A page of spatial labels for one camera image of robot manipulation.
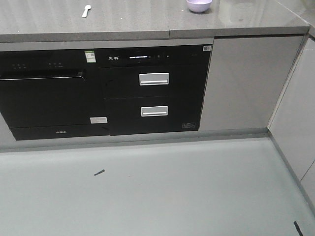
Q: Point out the black disinfection cabinet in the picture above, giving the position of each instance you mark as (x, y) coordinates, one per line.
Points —
(153, 89)

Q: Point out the purple bowl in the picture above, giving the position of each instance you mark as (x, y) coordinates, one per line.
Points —
(198, 6)

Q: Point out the pale green spoon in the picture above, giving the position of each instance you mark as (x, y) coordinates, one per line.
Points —
(86, 9)

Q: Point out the grey cabinet door right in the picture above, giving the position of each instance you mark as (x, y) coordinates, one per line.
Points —
(245, 80)

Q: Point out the black built-in dishwasher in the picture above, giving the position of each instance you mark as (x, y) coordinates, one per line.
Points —
(48, 94)

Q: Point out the black tape strip right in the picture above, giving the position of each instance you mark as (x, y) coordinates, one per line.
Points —
(298, 228)

